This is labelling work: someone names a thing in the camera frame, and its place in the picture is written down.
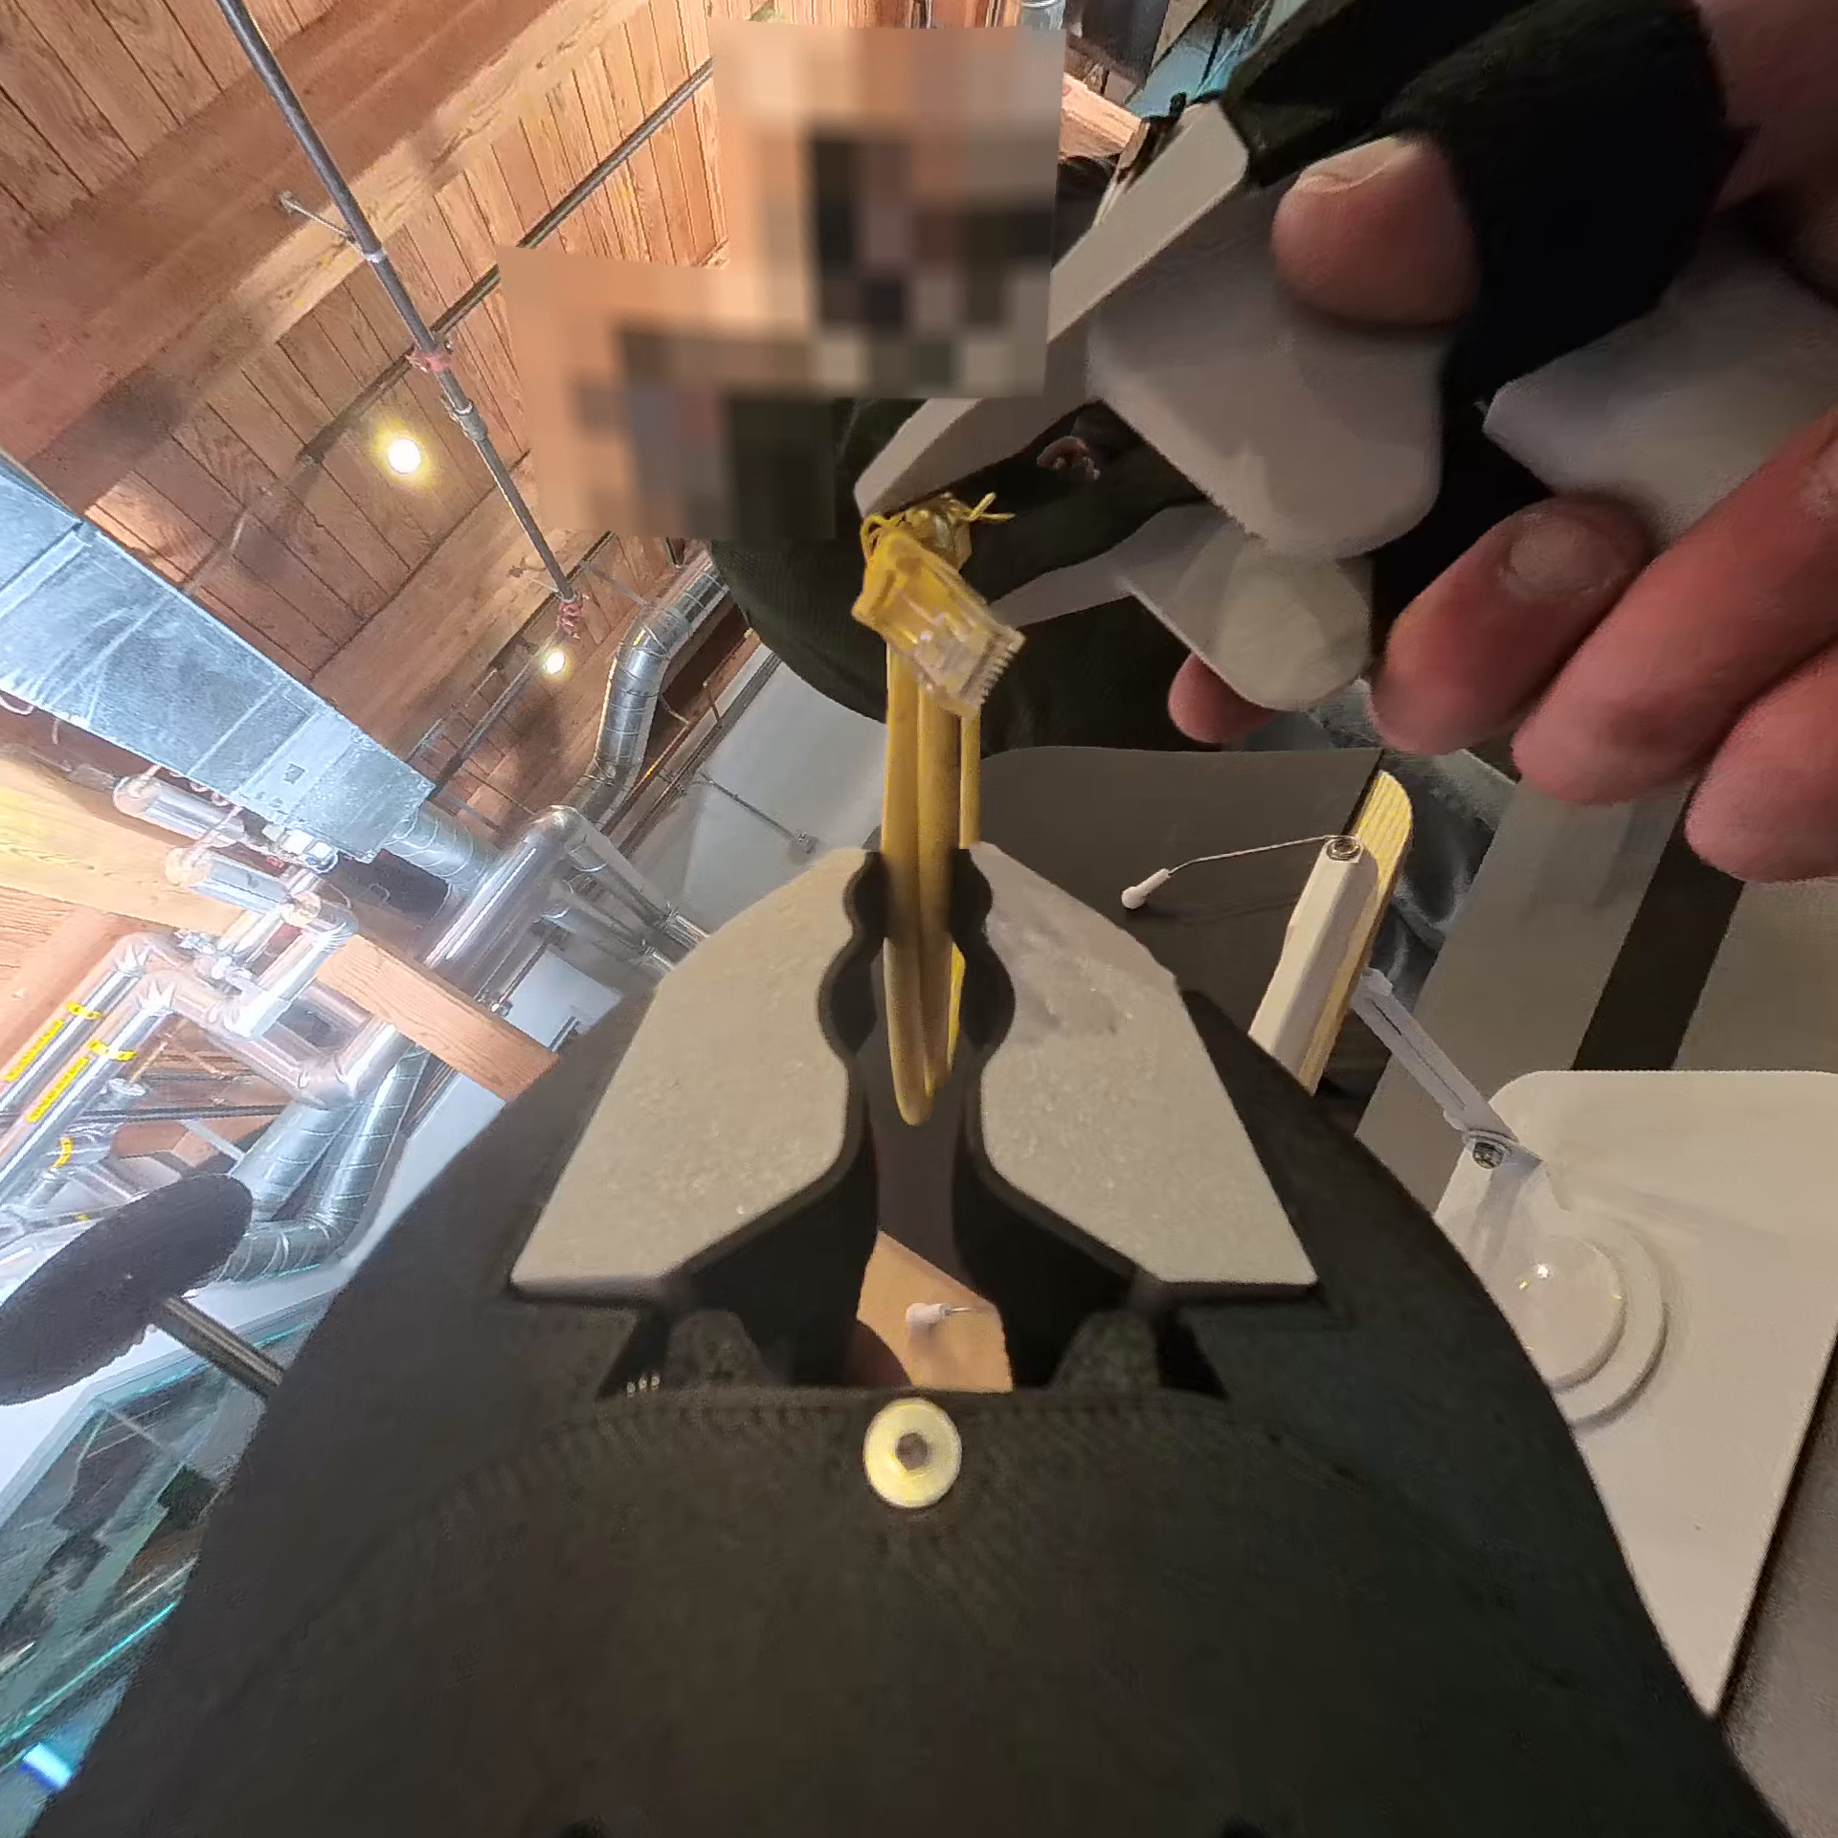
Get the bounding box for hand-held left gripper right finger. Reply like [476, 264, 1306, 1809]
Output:
[953, 843, 1317, 1389]

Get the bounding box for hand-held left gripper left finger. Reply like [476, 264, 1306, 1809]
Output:
[510, 846, 885, 1387]

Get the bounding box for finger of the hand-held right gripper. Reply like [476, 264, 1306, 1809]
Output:
[991, 506, 1266, 635]
[854, 102, 1287, 519]

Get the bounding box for yellow ethernet cable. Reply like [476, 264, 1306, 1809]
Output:
[852, 492, 1029, 1124]

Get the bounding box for person's right hand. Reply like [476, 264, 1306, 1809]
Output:
[1166, 0, 1838, 885]

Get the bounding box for dark grey board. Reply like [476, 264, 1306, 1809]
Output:
[982, 744, 1388, 1065]

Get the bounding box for silver insulated pipes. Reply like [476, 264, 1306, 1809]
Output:
[0, 804, 706, 1296]

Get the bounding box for wooden book stand white base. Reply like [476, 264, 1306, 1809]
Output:
[858, 768, 1838, 1717]

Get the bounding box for metal sprinkler pipe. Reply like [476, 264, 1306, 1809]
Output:
[215, 0, 598, 612]

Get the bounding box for rectangular metal duct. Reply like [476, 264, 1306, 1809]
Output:
[0, 460, 434, 864]

